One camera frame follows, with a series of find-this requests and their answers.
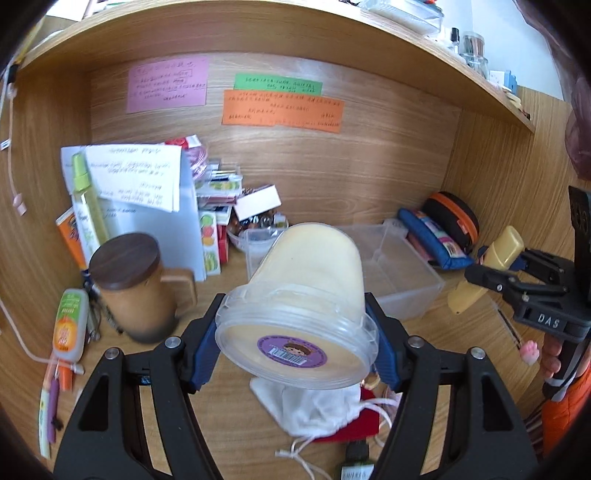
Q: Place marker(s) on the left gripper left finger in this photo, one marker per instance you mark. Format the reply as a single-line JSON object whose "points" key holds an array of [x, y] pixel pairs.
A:
{"points": [[105, 437]]}

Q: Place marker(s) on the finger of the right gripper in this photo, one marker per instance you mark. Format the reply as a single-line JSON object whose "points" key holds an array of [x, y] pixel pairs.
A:
{"points": [[506, 284], [546, 267]]}

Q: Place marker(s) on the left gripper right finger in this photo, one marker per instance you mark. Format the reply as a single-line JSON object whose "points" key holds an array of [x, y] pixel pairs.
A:
{"points": [[485, 435]]}

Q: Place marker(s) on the yellow lotion bottle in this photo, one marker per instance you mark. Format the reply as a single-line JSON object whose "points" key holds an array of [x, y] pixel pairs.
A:
{"points": [[498, 258]]}

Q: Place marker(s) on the red velvet pouch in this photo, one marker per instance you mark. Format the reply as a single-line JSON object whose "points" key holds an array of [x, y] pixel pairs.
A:
{"points": [[360, 424]]}

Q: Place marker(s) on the white drawstring pouch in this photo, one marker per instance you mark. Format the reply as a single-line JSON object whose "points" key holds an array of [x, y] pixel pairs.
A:
{"points": [[310, 414]]}

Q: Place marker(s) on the clear tub of cream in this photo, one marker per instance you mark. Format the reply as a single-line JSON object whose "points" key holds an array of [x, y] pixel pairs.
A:
{"points": [[301, 319]]}

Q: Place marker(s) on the right hand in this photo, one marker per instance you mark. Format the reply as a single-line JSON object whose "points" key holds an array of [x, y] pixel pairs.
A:
{"points": [[549, 360]]}

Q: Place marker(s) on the blue striped pencil case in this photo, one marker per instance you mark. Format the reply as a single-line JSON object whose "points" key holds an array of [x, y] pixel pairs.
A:
{"points": [[445, 251]]}

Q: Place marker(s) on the black orange zip case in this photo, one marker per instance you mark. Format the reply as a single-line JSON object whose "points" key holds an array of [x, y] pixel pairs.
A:
{"points": [[455, 217]]}

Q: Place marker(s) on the orange green glue tube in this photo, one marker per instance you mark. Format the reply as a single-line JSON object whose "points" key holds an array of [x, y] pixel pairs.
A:
{"points": [[69, 334]]}

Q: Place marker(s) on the clear plastic storage bin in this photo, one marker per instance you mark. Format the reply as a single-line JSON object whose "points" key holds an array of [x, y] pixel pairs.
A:
{"points": [[392, 272]]}

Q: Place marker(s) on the brown mug with wooden lid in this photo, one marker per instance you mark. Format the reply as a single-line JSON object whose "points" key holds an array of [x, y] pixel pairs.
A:
{"points": [[144, 298]]}

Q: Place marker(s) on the green spray bottle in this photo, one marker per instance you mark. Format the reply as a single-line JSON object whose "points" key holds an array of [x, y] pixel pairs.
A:
{"points": [[89, 216]]}

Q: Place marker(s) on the white bowl of trinkets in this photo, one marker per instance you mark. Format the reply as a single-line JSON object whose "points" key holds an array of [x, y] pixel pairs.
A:
{"points": [[262, 226]]}

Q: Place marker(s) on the white paper folder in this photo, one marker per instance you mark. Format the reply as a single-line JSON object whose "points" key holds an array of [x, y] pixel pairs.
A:
{"points": [[145, 188]]}

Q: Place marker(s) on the small white card box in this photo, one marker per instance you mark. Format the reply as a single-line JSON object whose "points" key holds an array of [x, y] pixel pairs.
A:
{"points": [[258, 201]]}

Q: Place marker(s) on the stack of books and stickers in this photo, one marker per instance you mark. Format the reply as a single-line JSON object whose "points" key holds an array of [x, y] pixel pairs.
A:
{"points": [[217, 187]]}

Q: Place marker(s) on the orange sticky note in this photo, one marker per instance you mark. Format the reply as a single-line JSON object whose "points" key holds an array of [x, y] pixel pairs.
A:
{"points": [[269, 109]]}

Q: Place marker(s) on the green sticky note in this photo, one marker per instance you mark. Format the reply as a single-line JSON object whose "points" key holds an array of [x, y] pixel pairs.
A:
{"points": [[276, 83]]}

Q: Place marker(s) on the pink sticky note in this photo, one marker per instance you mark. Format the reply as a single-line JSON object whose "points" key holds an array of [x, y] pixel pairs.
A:
{"points": [[165, 84]]}

